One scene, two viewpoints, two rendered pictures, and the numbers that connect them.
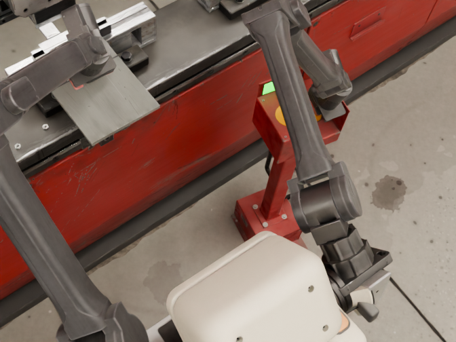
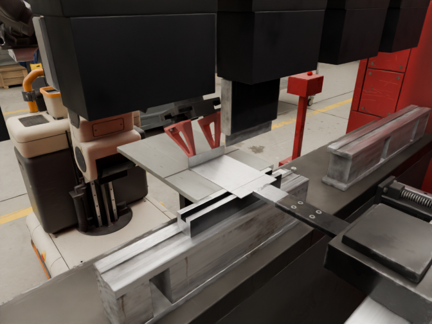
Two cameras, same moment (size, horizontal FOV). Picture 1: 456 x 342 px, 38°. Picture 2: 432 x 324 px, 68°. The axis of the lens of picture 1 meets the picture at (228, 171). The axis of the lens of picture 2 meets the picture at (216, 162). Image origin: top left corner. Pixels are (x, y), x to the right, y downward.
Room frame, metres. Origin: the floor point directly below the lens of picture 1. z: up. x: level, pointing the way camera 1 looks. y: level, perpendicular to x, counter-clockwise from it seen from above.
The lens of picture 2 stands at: (1.43, 0.42, 1.27)
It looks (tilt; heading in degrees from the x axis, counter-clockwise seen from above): 27 degrees down; 184
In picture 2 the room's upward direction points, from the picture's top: straight up
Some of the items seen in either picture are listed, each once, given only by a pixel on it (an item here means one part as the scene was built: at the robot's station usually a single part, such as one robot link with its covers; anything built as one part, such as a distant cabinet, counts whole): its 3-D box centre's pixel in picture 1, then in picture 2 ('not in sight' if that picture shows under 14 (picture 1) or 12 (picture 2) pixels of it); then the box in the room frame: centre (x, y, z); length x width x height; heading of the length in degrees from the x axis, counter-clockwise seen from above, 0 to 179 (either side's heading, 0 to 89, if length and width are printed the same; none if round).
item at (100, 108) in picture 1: (95, 85); (191, 157); (0.88, 0.33, 1.00); 0.26 x 0.18 x 0.01; 46
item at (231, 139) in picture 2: (52, 4); (251, 108); (0.98, 0.44, 1.13); 0.10 x 0.02 x 0.10; 136
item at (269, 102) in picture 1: (299, 112); not in sight; (1.07, -0.17, 0.75); 0.20 x 0.16 x 0.18; 124
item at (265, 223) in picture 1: (269, 212); not in sight; (1.07, -0.17, 0.13); 0.10 x 0.10 x 0.01; 34
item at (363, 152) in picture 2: not in sight; (383, 140); (0.59, 0.82, 0.92); 0.50 x 0.06 x 0.10; 136
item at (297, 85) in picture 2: not in sight; (299, 127); (-0.88, 0.90, 0.41); 0.25 x 0.20 x 0.83; 46
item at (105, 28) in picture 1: (72, 41); (234, 198); (1.00, 0.42, 0.99); 0.20 x 0.03 x 0.03; 136
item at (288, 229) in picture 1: (271, 226); not in sight; (1.04, -0.19, 0.06); 0.25 x 0.20 x 0.12; 34
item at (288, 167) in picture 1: (280, 176); not in sight; (1.07, -0.17, 0.39); 0.05 x 0.05 x 0.54; 34
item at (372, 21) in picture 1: (369, 23); not in sight; (1.60, -0.39, 0.59); 0.15 x 0.02 x 0.07; 136
